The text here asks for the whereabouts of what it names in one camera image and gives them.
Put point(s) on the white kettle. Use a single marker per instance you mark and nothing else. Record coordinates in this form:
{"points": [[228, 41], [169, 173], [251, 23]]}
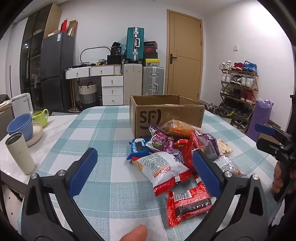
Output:
{"points": [[22, 104]]}

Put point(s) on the wooden shoe rack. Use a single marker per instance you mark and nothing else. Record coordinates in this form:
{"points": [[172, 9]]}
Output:
{"points": [[255, 83]]}

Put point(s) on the white drawer desk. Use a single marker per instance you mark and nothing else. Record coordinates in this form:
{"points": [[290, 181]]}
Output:
{"points": [[112, 88]]}

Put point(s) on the woven laundry basket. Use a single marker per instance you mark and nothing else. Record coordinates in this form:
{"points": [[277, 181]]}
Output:
{"points": [[87, 93]]}

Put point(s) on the green watering can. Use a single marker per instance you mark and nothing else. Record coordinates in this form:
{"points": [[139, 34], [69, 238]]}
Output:
{"points": [[40, 118]]}

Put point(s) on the dark grey fridge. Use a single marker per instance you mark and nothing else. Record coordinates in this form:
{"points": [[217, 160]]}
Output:
{"points": [[55, 69]]}

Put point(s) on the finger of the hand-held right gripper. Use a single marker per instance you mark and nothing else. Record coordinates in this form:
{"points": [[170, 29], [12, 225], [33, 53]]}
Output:
{"points": [[263, 128], [266, 146]]}

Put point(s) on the red snack packet dark window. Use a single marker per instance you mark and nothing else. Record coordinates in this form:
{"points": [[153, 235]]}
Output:
{"points": [[185, 204]]}

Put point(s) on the red orange snack packet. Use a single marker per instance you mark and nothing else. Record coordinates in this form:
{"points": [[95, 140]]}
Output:
{"points": [[185, 148]]}

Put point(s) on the teal suitcase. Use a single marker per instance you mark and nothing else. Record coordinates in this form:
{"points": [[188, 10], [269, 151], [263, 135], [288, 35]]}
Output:
{"points": [[133, 46]]}

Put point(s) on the scattered pile of shoes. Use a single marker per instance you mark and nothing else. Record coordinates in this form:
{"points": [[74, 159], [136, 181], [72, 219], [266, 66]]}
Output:
{"points": [[219, 111]]}

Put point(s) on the person's right hand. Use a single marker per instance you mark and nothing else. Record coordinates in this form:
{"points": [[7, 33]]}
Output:
{"points": [[277, 177]]}

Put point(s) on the rows of assorted shoes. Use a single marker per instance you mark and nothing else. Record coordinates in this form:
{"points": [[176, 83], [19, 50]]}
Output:
{"points": [[245, 81]]}

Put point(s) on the blue plastic bag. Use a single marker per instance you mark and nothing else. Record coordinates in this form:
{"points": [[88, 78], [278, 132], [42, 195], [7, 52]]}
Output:
{"points": [[123, 49]]}

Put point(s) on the silver suitcase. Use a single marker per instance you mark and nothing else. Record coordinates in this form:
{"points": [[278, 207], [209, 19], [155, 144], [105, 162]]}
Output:
{"points": [[152, 78]]}

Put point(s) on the beige plate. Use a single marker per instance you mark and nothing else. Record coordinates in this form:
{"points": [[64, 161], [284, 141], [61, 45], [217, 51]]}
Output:
{"points": [[37, 133]]}

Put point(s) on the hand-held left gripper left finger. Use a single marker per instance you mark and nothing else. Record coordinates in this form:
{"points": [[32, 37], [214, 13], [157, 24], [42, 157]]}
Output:
{"points": [[83, 172]]}

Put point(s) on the oval metal frame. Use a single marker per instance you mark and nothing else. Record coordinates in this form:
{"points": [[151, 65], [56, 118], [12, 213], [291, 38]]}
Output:
{"points": [[96, 47]]}

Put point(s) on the beige snack packet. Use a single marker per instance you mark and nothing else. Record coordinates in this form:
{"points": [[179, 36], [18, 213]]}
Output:
{"points": [[224, 146]]}

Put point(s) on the red and black shoe box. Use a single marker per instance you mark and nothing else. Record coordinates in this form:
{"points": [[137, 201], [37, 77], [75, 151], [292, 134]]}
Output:
{"points": [[150, 49]]}

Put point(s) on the teal plaid tablecloth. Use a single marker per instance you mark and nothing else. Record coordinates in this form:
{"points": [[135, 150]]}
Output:
{"points": [[104, 129]]}

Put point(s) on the striped rug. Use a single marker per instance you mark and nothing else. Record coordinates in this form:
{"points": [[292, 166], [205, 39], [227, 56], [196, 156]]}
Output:
{"points": [[64, 113]]}

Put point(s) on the beige suitcase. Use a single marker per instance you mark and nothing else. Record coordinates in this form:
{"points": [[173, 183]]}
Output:
{"points": [[133, 83]]}

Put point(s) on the purple white snack packet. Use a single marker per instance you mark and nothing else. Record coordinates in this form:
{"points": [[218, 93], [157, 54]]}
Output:
{"points": [[208, 143]]}

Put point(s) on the white and red snack packet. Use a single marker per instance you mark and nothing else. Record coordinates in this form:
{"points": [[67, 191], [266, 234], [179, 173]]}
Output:
{"points": [[159, 166]]}

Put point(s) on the dark glass cabinet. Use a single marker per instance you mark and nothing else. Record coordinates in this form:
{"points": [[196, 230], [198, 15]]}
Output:
{"points": [[30, 58]]}

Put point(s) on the brown cardboard box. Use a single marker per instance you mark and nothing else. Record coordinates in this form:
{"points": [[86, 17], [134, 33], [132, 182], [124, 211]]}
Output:
{"points": [[143, 115]]}

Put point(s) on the flat cardboard carton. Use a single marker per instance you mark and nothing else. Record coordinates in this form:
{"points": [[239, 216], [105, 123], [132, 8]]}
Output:
{"points": [[54, 34]]}

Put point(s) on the yellow and black shoe box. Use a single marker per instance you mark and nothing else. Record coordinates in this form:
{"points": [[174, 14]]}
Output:
{"points": [[152, 62]]}

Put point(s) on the black square box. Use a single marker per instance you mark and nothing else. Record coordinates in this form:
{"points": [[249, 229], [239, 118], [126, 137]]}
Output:
{"points": [[116, 49]]}

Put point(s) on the beige tumbler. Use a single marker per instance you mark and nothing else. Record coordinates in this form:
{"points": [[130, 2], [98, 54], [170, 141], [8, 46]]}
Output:
{"points": [[20, 157]]}

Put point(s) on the clear orange snack bag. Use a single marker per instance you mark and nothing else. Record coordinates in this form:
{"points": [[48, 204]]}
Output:
{"points": [[178, 128]]}

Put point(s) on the wooden door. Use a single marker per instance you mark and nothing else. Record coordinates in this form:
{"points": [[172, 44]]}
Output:
{"points": [[185, 69]]}

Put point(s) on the person's left hand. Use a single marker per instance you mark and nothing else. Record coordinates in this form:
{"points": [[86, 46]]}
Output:
{"points": [[134, 234]]}

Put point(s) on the purple yoga mat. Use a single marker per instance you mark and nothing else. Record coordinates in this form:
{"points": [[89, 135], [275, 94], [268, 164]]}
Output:
{"points": [[259, 120]]}

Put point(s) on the blue cookie packet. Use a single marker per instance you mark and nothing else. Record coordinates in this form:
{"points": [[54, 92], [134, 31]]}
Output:
{"points": [[138, 148]]}

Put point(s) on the tall cardboard box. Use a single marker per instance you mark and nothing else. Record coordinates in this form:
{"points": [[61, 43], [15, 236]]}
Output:
{"points": [[73, 29]]}

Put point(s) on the purple cartoon snack packet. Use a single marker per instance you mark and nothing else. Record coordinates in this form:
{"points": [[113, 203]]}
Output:
{"points": [[161, 141]]}

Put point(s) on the black case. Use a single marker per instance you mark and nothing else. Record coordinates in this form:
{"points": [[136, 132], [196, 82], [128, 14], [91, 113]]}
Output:
{"points": [[115, 59]]}

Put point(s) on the blue bowl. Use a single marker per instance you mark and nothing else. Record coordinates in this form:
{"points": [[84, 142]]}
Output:
{"points": [[20, 126]]}

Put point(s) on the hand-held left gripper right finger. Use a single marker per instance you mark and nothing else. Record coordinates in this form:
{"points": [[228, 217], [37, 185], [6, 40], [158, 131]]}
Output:
{"points": [[205, 172]]}

